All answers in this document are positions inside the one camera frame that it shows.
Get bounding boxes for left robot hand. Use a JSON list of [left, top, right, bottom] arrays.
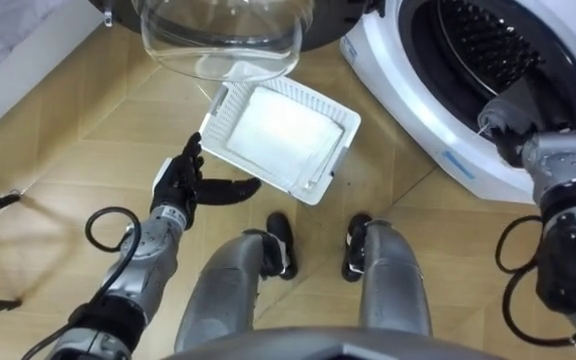
[[149, 131, 263, 230]]

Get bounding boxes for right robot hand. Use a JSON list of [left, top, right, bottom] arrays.
[[487, 127, 533, 169]]

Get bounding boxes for grey cloth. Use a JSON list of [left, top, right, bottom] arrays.
[[476, 74, 564, 139]]

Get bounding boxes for white plastic laundry basket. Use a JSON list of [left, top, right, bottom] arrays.
[[198, 75, 363, 207]]

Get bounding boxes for white washing machine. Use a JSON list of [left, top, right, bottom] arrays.
[[338, 0, 576, 205]]

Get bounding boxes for white folded cloth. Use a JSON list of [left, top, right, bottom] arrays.
[[225, 87, 345, 186]]

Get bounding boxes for robot legs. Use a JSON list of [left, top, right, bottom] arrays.
[[173, 211, 433, 354]]

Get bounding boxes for round glass washing machine door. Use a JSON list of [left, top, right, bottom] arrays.
[[87, 0, 384, 84]]

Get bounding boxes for robot body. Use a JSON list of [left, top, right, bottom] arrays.
[[160, 327, 507, 360]]

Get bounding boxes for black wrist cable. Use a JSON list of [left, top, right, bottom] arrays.
[[20, 206, 143, 360], [494, 214, 576, 359]]

